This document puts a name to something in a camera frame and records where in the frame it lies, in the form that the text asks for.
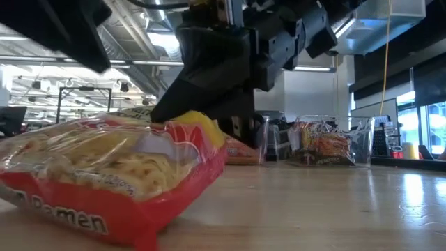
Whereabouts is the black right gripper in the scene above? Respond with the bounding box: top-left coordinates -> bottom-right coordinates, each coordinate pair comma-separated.
149,0 -> 349,123

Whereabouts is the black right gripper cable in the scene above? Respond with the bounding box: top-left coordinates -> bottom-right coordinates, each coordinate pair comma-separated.
127,0 -> 191,10

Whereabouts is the black metal rack frame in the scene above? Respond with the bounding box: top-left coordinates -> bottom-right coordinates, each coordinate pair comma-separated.
56,86 -> 113,123

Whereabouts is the red yellow Maruchan ramen pack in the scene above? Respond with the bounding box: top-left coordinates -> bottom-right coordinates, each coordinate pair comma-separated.
0,110 -> 229,251

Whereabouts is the black monitor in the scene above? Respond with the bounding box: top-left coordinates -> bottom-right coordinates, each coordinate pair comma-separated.
0,106 -> 28,137

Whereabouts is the yellow extension cord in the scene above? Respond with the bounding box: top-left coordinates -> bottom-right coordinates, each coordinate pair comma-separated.
378,0 -> 393,116

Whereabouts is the black aluminium table frame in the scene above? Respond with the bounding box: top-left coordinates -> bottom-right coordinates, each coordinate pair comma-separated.
371,156 -> 446,172

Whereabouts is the pale yellow cylinder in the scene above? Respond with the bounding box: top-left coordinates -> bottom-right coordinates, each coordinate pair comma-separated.
402,142 -> 420,160

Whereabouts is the orange Saucy Noods pack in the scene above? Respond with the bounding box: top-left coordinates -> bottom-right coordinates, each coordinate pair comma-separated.
224,135 -> 262,165

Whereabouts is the black wire rack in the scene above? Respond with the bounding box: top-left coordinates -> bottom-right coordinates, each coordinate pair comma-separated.
371,121 -> 390,158

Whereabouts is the black noodle pack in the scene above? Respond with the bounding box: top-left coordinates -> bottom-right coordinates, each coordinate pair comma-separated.
295,120 -> 355,167

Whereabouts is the clear plastic bin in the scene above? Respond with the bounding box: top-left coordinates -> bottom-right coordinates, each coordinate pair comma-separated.
226,114 -> 271,167
291,114 -> 376,167

